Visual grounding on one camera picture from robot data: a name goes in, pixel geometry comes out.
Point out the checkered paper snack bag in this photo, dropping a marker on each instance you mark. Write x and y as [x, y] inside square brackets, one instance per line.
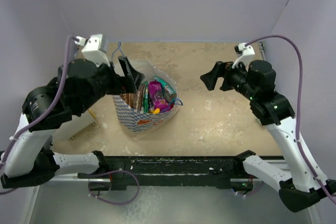
[137, 124]

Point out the brown snack bag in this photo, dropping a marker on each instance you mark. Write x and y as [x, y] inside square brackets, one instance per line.
[134, 100]

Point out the yellow snack packet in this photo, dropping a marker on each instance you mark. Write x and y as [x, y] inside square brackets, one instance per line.
[160, 109]

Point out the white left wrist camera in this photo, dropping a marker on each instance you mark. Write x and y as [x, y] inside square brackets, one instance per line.
[94, 48]

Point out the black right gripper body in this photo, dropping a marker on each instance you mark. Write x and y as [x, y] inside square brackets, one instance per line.
[231, 76]

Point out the white curved board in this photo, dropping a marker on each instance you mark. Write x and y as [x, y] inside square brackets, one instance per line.
[69, 129]

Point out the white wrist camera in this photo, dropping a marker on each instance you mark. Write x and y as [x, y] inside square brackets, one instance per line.
[94, 48]
[245, 55]

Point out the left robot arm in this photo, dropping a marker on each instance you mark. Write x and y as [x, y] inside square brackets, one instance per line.
[79, 85]

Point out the teal snack packet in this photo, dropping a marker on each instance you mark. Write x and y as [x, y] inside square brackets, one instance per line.
[168, 92]

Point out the aluminium table edge rail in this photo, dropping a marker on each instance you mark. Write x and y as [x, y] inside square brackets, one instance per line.
[262, 50]

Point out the green chips bag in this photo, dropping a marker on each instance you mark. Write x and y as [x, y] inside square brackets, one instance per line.
[145, 98]

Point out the purple snack bag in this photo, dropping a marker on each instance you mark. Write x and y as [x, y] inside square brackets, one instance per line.
[156, 94]

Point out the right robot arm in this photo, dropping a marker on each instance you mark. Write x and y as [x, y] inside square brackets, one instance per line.
[304, 184]

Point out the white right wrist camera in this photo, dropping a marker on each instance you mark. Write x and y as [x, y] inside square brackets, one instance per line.
[245, 55]

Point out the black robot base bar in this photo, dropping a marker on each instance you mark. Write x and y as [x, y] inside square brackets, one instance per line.
[221, 172]

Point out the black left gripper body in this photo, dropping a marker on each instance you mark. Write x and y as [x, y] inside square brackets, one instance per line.
[116, 84]

